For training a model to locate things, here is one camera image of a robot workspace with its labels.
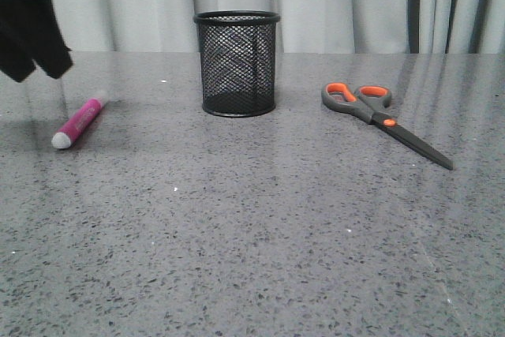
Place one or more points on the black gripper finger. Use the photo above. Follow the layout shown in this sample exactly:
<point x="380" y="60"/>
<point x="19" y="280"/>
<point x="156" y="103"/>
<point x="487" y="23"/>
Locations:
<point x="16" y="58"/>
<point x="47" y="46"/>

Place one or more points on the pink marker pen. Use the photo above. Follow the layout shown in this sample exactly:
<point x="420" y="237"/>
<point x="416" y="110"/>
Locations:
<point x="71" y="131"/>

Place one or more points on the grey orange scissors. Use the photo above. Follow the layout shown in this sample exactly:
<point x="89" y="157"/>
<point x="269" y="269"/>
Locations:
<point x="370" y="104"/>

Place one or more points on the black mesh pen bin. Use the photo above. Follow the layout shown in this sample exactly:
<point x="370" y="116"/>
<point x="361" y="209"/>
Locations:
<point x="237" y="61"/>

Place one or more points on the grey curtain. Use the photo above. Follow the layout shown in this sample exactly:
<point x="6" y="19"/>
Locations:
<point x="306" y="26"/>

